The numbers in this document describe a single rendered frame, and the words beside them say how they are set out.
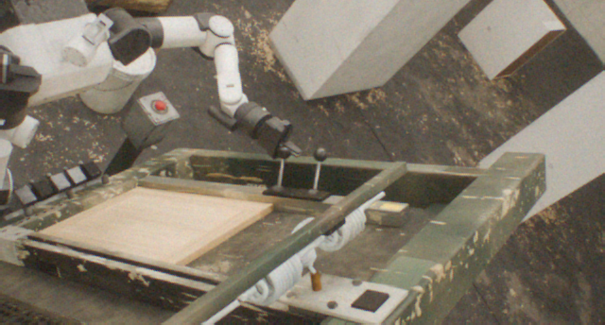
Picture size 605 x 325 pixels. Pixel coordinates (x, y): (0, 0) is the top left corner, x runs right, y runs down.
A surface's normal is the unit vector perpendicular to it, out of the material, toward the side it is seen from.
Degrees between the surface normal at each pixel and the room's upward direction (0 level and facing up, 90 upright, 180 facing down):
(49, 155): 0
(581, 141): 90
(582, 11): 90
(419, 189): 90
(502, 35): 90
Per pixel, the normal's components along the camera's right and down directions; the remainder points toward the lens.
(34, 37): 0.74, -0.19
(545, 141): -0.67, 0.18
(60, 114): 0.54, -0.54
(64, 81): 0.77, 0.52
